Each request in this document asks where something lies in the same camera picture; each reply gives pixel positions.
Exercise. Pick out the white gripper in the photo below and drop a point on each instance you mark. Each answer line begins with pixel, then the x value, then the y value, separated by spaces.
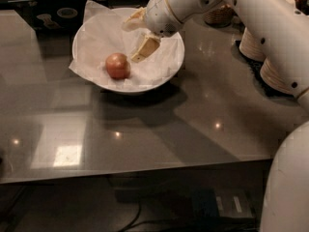
pixel 158 14

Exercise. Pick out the red apple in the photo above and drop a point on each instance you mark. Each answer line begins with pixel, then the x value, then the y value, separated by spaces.
pixel 117 66

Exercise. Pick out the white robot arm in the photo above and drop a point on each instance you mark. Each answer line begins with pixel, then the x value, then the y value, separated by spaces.
pixel 280 33

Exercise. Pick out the white bowl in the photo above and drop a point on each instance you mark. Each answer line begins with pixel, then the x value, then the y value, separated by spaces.
pixel 128 87

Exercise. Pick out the white paper liner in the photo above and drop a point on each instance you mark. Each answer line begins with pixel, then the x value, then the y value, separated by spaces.
pixel 103 39

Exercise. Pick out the glass jar with grains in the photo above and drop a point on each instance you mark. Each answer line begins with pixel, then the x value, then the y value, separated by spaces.
pixel 219 17

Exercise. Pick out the black mat under stacks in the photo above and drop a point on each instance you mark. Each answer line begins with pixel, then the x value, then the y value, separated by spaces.
pixel 255 67

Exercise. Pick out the front stack of paper bowls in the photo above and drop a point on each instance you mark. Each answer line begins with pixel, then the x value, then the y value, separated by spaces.
pixel 271 77

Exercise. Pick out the dark box under table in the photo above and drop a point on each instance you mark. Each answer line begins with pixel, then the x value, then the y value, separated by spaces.
pixel 222 203

